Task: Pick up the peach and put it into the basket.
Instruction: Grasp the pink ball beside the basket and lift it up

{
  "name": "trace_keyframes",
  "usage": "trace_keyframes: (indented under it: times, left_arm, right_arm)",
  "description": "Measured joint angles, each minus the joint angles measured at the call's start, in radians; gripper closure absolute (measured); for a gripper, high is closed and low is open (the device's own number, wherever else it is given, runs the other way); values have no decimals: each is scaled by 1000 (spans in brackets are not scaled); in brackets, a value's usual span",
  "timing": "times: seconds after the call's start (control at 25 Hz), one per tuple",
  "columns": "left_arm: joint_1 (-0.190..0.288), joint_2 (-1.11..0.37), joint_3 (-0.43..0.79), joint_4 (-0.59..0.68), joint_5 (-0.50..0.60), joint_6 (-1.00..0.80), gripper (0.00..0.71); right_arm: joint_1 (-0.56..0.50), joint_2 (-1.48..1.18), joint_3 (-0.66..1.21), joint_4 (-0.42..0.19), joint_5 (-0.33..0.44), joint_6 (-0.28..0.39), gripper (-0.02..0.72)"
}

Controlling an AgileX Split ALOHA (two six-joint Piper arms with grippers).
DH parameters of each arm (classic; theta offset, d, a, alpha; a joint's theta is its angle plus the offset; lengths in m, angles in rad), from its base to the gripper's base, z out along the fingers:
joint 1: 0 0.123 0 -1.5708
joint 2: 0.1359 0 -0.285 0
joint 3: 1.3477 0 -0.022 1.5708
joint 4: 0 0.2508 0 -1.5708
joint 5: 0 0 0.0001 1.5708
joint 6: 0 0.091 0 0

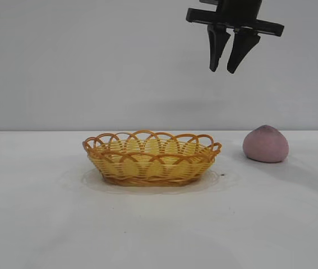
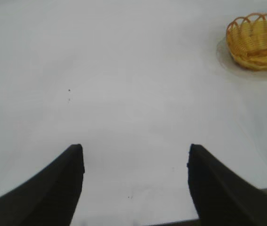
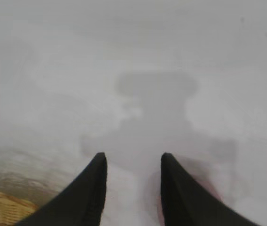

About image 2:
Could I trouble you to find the clear round plastic saucer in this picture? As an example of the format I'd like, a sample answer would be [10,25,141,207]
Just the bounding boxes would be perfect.
[216,39,267,80]

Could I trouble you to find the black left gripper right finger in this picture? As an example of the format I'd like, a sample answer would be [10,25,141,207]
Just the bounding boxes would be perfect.
[186,143,267,226]

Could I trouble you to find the yellow woven wicker basket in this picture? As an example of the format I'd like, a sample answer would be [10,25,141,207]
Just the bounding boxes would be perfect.
[226,13,267,71]

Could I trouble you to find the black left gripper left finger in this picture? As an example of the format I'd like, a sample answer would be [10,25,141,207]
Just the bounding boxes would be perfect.
[0,143,86,226]

